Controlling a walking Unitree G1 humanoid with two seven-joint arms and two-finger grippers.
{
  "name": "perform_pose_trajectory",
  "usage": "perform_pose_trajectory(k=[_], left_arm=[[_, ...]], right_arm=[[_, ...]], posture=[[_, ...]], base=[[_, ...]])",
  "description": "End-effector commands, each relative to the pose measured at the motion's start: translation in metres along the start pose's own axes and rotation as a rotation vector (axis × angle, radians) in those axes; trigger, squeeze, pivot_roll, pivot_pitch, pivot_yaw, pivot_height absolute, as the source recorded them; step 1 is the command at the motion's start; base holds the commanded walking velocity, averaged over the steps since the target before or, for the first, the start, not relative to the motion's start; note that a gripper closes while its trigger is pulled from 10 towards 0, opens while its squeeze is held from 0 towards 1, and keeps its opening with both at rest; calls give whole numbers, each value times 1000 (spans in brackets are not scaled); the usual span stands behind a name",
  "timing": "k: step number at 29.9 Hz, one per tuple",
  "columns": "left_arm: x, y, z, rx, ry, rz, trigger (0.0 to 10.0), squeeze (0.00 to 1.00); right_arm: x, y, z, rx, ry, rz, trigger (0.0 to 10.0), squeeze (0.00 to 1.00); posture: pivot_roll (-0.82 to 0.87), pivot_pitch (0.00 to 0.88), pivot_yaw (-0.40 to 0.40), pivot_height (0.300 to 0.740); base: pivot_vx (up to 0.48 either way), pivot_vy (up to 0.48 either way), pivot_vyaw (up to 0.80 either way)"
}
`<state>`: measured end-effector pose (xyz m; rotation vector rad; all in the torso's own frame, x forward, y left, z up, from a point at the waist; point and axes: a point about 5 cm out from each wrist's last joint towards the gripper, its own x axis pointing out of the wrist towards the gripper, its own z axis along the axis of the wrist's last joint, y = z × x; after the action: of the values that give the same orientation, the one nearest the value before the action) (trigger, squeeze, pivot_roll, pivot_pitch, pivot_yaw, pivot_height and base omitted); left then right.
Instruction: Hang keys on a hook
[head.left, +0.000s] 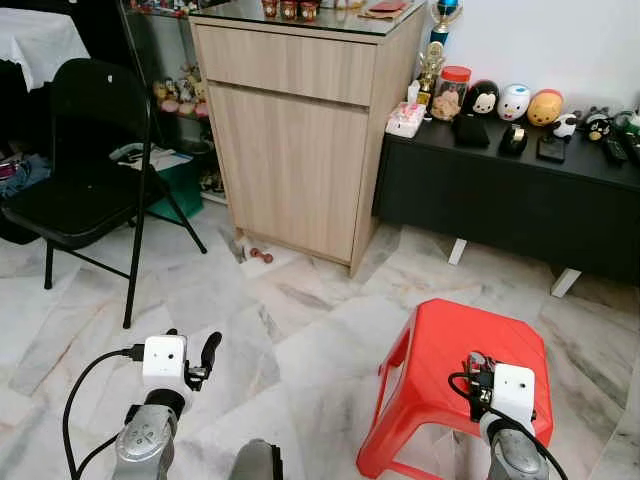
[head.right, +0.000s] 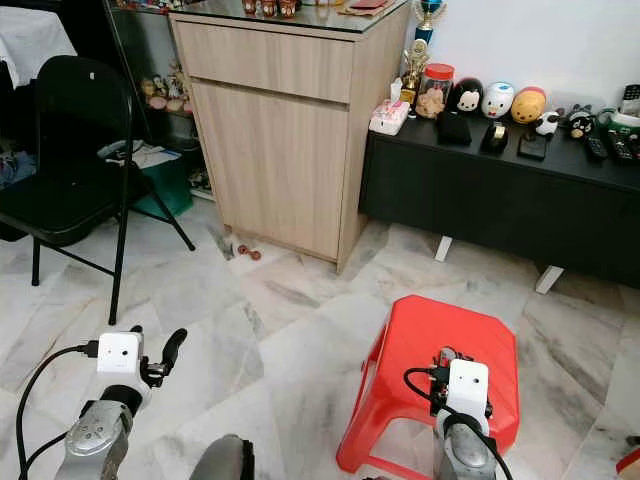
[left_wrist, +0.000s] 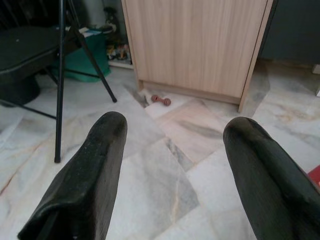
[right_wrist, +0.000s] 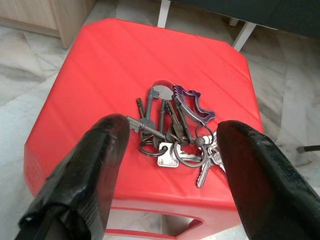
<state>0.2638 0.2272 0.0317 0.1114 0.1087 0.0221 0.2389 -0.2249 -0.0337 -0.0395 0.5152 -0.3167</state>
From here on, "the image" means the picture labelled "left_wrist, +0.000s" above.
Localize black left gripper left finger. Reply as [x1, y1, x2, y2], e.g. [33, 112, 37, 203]
[17, 111, 128, 240]

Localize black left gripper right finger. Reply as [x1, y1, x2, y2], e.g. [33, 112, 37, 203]
[222, 116, 320, 240]

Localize red box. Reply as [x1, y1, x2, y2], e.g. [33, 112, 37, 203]
[306, 166, 320, 186]

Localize black round bin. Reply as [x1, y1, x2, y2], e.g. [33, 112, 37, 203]
[0, 74, 41, 108]

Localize small red dumbbell toy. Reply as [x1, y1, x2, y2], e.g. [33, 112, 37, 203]
[150, 94, 173, 107]

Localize green bag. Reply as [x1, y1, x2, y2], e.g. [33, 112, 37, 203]
[49, 29, 112, 83]

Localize cluttered small figurines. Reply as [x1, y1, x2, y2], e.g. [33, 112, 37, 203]
[103, 6, 132, 62]

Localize black folding chair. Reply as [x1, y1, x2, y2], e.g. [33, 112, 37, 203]
[0, 0, 118, 164]

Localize light wooden cabinet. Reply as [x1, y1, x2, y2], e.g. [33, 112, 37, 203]
[120, 0, 274, 113]

